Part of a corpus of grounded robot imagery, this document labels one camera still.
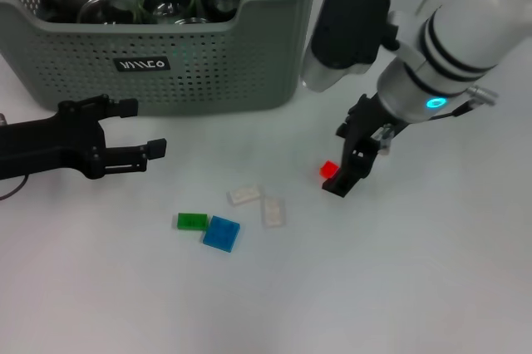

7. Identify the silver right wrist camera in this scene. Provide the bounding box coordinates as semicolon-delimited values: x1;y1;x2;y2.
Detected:
301;0;400;93

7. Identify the grey-green perforated storage bin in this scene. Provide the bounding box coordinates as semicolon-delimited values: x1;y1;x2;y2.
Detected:
0;0;329;116

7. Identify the white two-stud brick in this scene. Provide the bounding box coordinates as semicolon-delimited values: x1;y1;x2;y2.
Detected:
226;184;263;206
260;195;288;229

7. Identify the small red square brick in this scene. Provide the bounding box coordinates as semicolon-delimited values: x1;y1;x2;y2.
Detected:
318;160;339;179

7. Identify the blue square plate brick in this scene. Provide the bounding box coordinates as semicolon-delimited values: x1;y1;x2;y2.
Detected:
202;215;241;253

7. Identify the green brick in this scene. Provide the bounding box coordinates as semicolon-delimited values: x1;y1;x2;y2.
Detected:
176;212;209;231

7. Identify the left gripper cable with plug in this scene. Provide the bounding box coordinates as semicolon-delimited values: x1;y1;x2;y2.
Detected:
0;113;29;201

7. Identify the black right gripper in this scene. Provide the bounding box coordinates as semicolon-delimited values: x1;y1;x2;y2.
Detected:
322;94;408;199

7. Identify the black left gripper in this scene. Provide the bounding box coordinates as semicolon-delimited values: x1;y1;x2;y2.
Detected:
0;94;169;180

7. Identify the right gripper cable with plug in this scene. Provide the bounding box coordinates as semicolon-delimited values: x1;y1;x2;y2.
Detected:
372;84;500;156

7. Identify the gripper cable with plug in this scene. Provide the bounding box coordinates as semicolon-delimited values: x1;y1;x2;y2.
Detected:
0;113;29;201
372;84;500;156

